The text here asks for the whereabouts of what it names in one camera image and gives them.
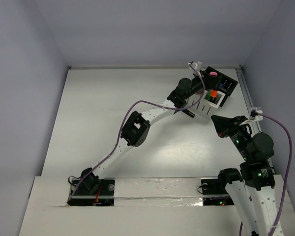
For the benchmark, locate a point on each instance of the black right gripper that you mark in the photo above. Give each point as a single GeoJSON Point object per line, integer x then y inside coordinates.
{"type": "Point", "coordinates": [223, 125]}

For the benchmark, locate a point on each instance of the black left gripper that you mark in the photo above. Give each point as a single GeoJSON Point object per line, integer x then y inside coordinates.
{"type": "Point", "coordinates": [207, 80]}

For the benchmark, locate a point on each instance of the orange highlighter black body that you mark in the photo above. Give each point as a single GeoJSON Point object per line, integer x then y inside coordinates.
{"type": "Point", "coordinates": [213, 95]}

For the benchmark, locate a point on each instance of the green highlighter black body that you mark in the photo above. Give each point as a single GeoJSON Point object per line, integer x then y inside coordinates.
{"type": "Point", "coordinates": [207, 97]}

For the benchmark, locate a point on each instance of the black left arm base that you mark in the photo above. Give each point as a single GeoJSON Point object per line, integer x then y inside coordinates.
{"type": "Point", "coordinates": [101, 196]}

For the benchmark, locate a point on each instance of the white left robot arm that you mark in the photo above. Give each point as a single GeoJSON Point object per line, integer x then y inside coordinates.
{"type": "Point", "coordinates": [135, 126]}

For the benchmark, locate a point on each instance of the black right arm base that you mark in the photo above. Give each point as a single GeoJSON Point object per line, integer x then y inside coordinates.
{"type": "Point", "coordinates": [211, 187]}

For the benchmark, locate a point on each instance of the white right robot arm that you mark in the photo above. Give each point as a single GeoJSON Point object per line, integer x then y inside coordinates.
{"type": "Point", "coordinates": [252, 186]}

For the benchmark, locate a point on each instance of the black slotted organizer box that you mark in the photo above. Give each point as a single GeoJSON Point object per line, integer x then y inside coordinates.
{"type": "Point", "coordinates": [228, 83]}

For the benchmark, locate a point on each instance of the white slotted organizer box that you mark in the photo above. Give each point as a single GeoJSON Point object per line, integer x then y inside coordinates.
{"type": "Point", "coordinates": [204, 108]}

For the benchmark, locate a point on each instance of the blue highlighter black body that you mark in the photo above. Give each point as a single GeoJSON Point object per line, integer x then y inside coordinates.
{"type": "Point", "coordinates": [187, 112]}

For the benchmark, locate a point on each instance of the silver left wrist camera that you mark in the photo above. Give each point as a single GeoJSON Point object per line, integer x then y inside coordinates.
{"type": "Point", "coordinates": [195, 67]}

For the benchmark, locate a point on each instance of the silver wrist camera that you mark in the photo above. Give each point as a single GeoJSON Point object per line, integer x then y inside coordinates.
{"type": "Point", "coordinates": [255, 115]}
{"type": "Point", "coordinates": [195, 67]}

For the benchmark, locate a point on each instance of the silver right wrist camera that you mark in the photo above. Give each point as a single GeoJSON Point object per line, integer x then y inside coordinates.
{"type": "Point", "coordinates": [255, 115]}

